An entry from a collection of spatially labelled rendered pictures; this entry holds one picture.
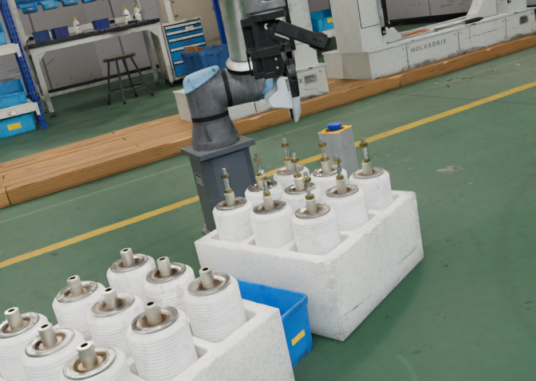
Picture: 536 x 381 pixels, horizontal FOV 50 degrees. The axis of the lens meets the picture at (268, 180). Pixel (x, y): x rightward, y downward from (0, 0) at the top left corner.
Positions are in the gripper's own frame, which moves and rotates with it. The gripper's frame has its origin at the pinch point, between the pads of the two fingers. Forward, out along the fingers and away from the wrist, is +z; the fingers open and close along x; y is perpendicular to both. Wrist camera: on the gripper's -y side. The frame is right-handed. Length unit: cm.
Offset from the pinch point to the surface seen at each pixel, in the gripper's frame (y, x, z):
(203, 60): -1, -457, 19
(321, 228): 0.2, 4.9, 23.3
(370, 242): -10.5, 0.5, 31.2
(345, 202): -7.5, -3.1, 22.3
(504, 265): -42, -2, 46
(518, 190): -70, -41, 46
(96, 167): 75, -184, 40
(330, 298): 2.0, 10.1, 36.4
